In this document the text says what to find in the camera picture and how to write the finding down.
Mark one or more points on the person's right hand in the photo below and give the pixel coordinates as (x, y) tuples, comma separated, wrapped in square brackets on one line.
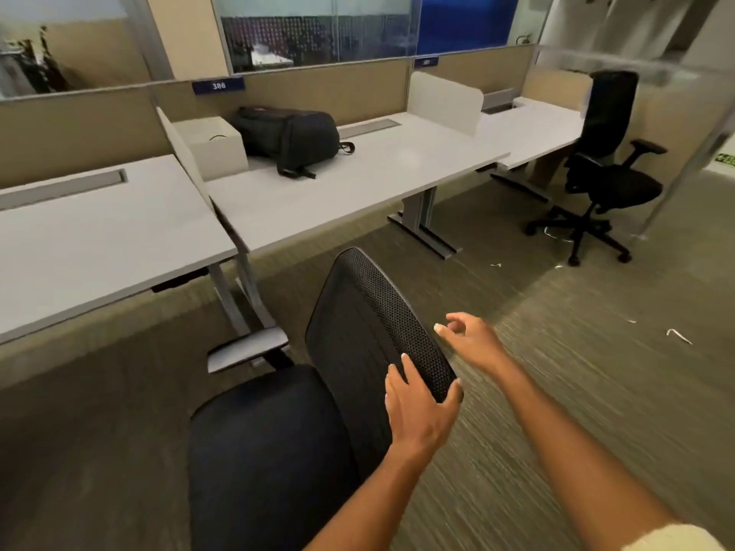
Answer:
[(476, 344)]

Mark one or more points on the person's left hand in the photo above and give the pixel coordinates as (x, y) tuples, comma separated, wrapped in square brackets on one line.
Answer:
[(416, 416)]

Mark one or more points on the person's right thumb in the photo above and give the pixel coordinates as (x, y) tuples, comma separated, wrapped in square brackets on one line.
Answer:
[(445, 333)]

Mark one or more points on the person's left thumb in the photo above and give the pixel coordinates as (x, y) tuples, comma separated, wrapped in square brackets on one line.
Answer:
[(453, 398)]

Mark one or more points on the black mesh-back office chair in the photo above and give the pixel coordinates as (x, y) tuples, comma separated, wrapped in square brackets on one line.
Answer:
[(275, 447)]

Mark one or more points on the person's right forearm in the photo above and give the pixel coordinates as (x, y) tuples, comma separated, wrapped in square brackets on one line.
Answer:
[(565, 453)]

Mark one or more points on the person's left forearm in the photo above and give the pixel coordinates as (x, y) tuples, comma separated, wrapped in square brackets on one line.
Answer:
[(376, 502)]

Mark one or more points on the white office desk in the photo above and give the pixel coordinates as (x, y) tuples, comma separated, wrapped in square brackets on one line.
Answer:
[(531, 129), (356, 177), (97, 252)]

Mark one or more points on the black office chair with armrests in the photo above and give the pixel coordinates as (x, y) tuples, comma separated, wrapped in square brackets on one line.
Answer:
[(611, 183)]

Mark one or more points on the white desk divider panel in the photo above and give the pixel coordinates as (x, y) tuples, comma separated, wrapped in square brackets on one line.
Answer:
[(181, 152), (445, 100)]

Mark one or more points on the black backpack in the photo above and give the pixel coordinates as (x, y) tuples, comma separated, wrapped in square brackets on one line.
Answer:
[(287, 134)]

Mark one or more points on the cream knit sleeve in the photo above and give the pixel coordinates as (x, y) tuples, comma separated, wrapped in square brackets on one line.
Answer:
[(675, 539)]

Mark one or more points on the blue desk number sign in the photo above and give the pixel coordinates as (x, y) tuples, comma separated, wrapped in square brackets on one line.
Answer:
[(219, 85), (426, 62)]

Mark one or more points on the white cardboard box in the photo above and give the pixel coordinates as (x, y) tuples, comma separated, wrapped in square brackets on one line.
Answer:
[(215, 146)]

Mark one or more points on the green floor sign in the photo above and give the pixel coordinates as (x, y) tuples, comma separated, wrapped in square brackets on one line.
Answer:
[(726, 160)]

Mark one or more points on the tan fabric partition wall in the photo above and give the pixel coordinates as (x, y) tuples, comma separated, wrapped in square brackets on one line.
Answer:
[(74, 131)]

